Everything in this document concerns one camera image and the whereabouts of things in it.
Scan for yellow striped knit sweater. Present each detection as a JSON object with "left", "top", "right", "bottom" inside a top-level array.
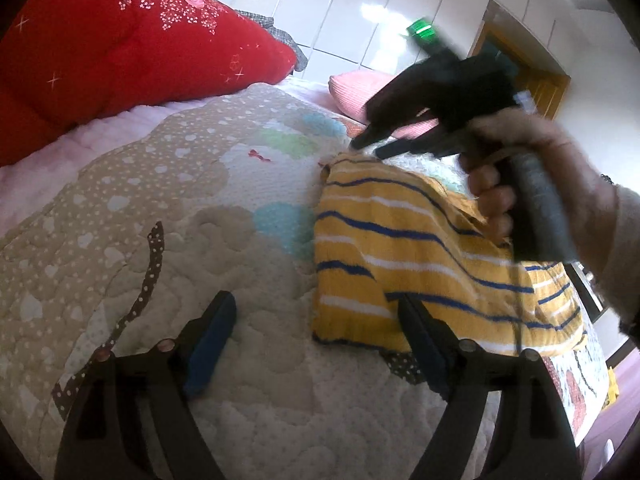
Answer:
[{"left": 311, "top": 155, "right": 588, "bottom": 356}]

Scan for right hand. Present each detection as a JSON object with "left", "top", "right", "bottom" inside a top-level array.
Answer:
[{"left": 456, "top": 108, "right": 618, "bottom": 321}]

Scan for pink pillow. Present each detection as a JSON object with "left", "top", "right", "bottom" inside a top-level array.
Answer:
[{"left": 326, "top": 68, "right": 442, "bottom": 141}]

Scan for grey checked cloth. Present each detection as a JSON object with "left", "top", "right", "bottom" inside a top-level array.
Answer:
[{"left": 236, "top": 10, "right": 308, "bottom": 73}]

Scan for wooden door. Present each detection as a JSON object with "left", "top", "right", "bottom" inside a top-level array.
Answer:
[{"left": 470, "top": 22, "right": 570, "bottom": 119}]

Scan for white glossy wardrobe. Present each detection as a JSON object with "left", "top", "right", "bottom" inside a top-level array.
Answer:
[{"left": 227, "top": 0, "right": 624, "bottom": 82}]

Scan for patchwork heart bedspread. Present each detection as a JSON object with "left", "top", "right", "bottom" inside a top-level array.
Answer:
[{"left": 0, "top": 81, "right": 614, "bottom": 480}]

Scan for red floral quilt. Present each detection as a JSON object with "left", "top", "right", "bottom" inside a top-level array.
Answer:
[{"left": 1, "top": 0, "right": 296, "bottom": 166}]

